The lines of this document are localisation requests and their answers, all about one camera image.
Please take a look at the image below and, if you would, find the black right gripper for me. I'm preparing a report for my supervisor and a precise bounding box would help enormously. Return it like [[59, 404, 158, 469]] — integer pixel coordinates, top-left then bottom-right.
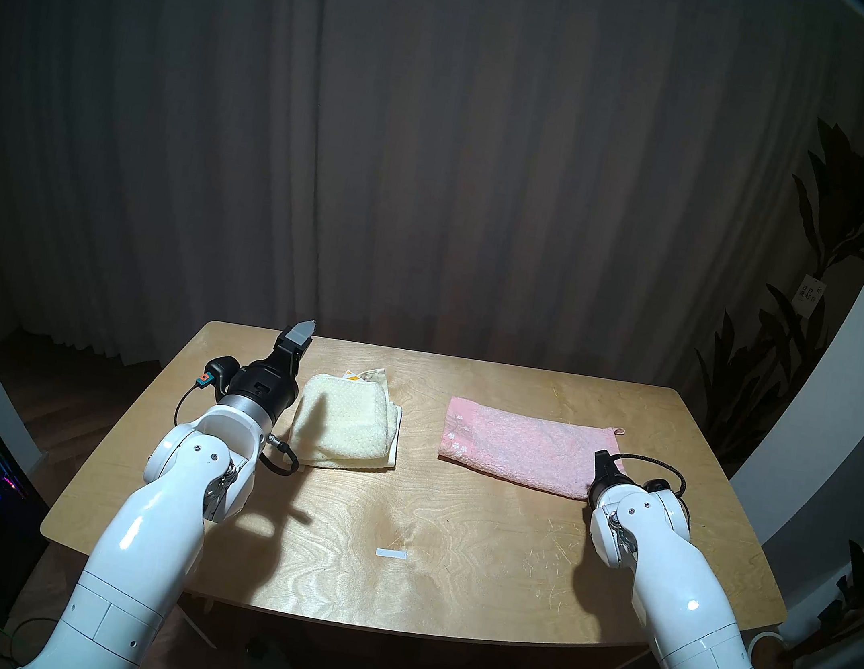
[[586, 448, 629, 508]]

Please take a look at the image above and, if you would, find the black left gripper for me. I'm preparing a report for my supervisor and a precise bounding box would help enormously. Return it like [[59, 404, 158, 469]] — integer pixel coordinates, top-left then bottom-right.
[[222, 309, 318, 428]]

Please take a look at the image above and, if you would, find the pink terry towel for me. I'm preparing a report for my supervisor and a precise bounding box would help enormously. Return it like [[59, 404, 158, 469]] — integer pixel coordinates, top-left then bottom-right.
[[434, 395, 626, 506]]

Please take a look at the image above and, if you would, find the cream textured towel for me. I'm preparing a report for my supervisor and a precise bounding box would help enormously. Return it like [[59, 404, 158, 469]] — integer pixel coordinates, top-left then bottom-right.
[[285, 354, 411, 481]]

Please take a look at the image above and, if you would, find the grey pleated curtain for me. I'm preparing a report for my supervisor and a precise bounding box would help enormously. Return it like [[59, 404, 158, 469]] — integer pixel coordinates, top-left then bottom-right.
[[0, 0, 864, 487]]

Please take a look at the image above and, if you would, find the white round plant pot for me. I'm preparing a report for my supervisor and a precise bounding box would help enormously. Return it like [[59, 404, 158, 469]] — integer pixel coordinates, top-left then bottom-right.
[[744, 628, 804, 669]]

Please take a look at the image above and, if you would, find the white paper plant tag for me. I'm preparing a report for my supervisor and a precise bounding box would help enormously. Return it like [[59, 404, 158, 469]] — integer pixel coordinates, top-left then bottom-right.
[[792, 272, 828, 320]]

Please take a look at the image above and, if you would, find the tall dark leafy plant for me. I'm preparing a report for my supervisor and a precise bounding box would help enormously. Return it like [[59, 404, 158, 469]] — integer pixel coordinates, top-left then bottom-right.
[[678, 105, 864, 495]]

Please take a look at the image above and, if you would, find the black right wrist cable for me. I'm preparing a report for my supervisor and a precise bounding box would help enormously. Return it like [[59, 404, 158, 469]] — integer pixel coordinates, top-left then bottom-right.
[[602, 450, 697, 517]]

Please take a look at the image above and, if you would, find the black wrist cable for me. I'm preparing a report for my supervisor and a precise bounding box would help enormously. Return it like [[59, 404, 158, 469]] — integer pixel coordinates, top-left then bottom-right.
[[168, 379, 310, 478], [602, 450, 697, 517]]

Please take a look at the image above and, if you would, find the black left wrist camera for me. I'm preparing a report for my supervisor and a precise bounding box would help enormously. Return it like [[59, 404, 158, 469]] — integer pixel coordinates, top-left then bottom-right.
[[195, 353, 243, 397]]

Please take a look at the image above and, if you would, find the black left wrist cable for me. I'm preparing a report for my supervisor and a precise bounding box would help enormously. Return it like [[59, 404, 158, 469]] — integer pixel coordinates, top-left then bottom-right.
[[168, 379, 310, 478]]

